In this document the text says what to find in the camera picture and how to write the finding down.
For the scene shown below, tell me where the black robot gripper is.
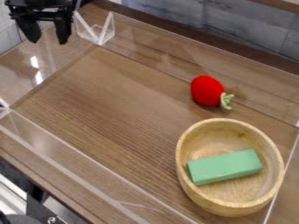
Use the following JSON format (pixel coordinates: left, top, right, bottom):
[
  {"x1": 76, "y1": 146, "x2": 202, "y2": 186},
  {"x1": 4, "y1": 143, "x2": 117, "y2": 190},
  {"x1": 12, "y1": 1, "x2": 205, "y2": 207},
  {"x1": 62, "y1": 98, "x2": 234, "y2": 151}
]
[{"x1": 4, "y1": 0, "x2": 78, "y2": 45}]

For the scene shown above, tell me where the red knitted strawberry toy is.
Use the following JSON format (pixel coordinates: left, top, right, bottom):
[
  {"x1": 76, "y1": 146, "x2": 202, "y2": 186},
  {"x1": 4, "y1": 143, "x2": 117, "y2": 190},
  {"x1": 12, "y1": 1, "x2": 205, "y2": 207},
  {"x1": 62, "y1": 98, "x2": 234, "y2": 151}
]
[{"x1": 191, "y1": 75, "x2": 235, "y2": 110}]

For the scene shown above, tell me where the wooden bowl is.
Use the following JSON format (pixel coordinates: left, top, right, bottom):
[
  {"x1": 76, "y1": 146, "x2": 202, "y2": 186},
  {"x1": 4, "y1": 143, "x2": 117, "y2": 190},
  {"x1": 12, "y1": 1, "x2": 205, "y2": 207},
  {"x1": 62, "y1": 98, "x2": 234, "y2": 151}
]
[{"x1": 175, "y1": 118, "x2": 285, "y2": 217}]

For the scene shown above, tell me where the green rectangular block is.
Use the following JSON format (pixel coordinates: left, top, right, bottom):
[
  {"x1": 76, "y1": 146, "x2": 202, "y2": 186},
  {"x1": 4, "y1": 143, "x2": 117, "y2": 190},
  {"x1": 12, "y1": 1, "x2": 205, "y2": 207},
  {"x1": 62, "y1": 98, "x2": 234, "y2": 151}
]
[{"x1": 186, "y1": 149, "x2": 263, "y2": 186}]

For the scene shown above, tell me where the clear acrylic tray enclosure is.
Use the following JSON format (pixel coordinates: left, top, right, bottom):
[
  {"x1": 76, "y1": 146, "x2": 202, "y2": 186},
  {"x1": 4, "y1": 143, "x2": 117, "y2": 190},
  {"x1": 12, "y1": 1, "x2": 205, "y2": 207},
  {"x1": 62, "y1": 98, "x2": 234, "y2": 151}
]
[{"x1": 0, "y1": 16, "x2": 299, "y2": 224}]

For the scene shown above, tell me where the black metal bracket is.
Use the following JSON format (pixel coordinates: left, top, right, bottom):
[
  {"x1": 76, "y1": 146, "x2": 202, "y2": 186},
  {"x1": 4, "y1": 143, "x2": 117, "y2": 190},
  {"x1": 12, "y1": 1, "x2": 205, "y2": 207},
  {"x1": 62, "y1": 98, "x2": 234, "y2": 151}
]
[{"x1": 26, "y1": 195, "x2": 67, "y2": 224}]

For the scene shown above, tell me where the black cable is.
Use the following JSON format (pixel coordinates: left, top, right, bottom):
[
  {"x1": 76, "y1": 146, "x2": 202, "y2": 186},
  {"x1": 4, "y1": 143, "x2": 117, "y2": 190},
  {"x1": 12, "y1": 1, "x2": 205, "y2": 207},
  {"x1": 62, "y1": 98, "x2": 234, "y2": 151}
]
[{"x1": 0, "y1": 210, "x2": 11, "y2": 224}]

